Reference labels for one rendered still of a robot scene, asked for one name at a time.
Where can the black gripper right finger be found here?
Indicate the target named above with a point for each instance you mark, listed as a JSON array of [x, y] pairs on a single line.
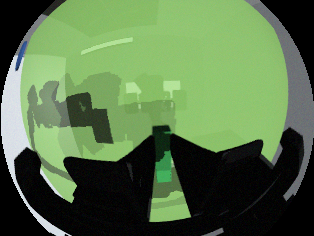
[[200, 170]]

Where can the green rectangular post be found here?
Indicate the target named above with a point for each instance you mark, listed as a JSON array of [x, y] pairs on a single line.
[[164, 158]]

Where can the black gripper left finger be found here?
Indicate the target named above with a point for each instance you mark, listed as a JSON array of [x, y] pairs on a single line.
[[132, 175]]

